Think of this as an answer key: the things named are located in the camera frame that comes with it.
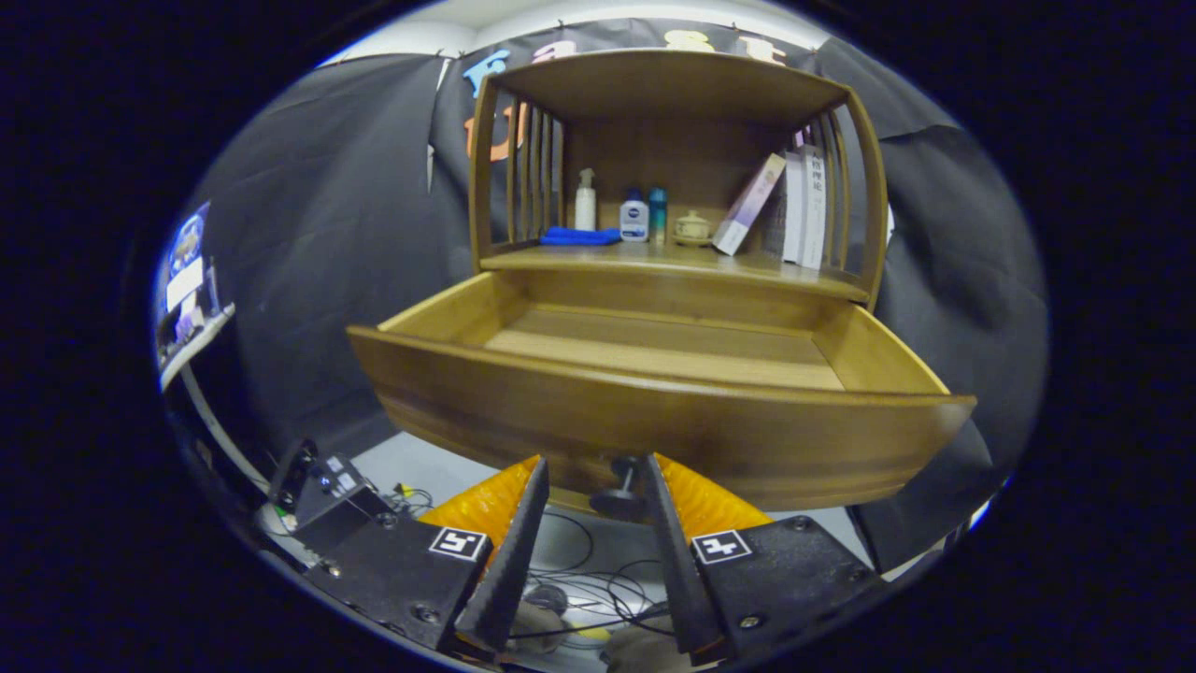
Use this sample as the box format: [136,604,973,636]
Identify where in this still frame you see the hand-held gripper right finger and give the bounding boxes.
[645,453,889,666]

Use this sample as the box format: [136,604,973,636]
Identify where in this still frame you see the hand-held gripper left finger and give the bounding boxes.
[297,455,550,655]

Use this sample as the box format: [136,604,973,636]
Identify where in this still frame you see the black round drawer knob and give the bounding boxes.
[591,455,650,523]

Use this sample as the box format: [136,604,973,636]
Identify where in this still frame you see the brown wooden drawer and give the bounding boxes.
[348,271,977,513]

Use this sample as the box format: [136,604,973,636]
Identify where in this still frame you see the wooden countertop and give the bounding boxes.
[481,241,872,302]

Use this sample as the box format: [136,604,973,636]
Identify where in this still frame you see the brown wooden cabinet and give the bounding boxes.
[467,49,889,309]

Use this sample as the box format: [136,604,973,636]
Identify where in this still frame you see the black equipment box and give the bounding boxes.
[269,437,393,552]

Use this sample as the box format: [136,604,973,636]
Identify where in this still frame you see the blue folded cloth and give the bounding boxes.
[540,226,622,247]

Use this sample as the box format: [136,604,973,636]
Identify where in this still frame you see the purple and white book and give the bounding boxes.
[712,152,788,256]

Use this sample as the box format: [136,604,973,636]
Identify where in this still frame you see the plain white book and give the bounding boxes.
[783,150,806,263]

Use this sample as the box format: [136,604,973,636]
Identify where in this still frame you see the white side table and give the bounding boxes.
[159,304,236,392]

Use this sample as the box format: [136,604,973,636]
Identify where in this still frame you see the white book with black characters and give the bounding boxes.
[802,145,829,270]

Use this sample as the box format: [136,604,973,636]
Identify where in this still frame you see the tangle of black cables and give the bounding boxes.
[392,481,683,655]

